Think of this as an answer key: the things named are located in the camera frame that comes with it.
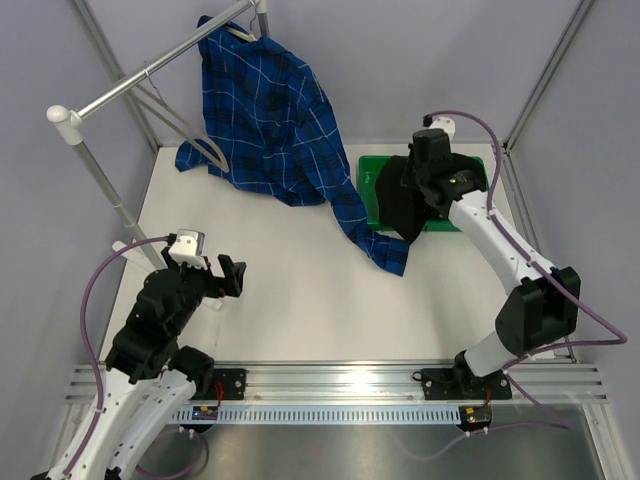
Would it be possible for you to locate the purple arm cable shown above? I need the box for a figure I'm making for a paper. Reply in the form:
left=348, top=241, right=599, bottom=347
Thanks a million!
left=399, top=110, right=629, bottom=461
left=59, top=237, right=207, bottom=480

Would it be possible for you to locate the wooden hanger of blue shirt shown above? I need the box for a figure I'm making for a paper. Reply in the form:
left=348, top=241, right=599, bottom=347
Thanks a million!
left=223, top=11, right=269, bottom=42

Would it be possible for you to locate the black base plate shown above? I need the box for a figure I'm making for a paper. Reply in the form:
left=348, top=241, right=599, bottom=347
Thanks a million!
left=197, top=368, right=247, bottom=401
left=411, top=367, right=512, bottom=401

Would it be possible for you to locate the black button shirt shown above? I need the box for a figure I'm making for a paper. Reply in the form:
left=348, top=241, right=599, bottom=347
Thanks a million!
left=375, top=153, right=488, bottom=243

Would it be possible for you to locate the silver clothes rack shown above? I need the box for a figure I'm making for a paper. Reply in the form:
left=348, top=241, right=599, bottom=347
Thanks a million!
left=46, top=1, right=269, bottom=268

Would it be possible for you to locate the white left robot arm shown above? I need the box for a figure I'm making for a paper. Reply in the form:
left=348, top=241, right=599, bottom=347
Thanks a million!
left=40, top=255, right=246, bottom=479

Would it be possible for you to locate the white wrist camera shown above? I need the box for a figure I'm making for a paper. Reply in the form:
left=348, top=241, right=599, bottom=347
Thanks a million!
left=168, top=229, right=208, bottom=270
left=423, top=115, right=456, bottom=141

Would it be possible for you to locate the blue plaid shirt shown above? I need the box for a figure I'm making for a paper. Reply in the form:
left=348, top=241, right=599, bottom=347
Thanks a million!
left=175, top=27, right=409, bottom=276

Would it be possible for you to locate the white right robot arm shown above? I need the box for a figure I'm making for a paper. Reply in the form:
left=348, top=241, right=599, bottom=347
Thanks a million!
left=403, top=116, right=581, bottom=398

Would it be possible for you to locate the white slotted cable duct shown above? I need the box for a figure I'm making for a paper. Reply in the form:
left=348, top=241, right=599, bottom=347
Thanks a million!
left=168, top=405, right=461, bottom=425

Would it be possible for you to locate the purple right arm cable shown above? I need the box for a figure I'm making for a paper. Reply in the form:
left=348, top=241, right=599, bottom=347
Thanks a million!
left=399, top=110, right=629, bottom=461

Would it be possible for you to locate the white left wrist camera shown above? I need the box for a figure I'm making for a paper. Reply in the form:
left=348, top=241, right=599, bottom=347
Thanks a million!
left=168, top=229, right=208, bottom=270

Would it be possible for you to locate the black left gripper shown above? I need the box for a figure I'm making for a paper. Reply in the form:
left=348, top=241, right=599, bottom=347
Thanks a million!
left=163, top=247, right=245, bottom=336

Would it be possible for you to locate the aluminium mounting rail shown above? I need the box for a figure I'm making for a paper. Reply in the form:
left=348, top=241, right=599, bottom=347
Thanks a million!
left=64, top=360, right=609, bottom=405

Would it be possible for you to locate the green plastic tray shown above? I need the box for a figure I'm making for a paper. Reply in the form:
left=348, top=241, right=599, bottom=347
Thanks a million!
left=358, top=155, right=458, bottom=232

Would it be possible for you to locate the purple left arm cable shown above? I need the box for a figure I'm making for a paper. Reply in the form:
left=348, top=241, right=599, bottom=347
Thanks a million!
left=59, top=237, right=207, bottom=480

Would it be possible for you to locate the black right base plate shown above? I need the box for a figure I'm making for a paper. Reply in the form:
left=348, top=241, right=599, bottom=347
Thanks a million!
left=411, top=367, right=512, bottom=401

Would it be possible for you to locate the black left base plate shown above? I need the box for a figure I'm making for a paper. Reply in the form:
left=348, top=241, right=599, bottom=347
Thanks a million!
left=197, top=368, right=247, bottom=401

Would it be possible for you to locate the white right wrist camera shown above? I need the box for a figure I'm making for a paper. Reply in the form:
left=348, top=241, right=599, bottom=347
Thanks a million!
left=423, top=115, right=456, bottom=141

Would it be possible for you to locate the aluminium frame post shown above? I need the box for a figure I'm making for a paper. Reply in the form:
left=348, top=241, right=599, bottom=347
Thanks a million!
left=502, top=0, right=599, bottom=151

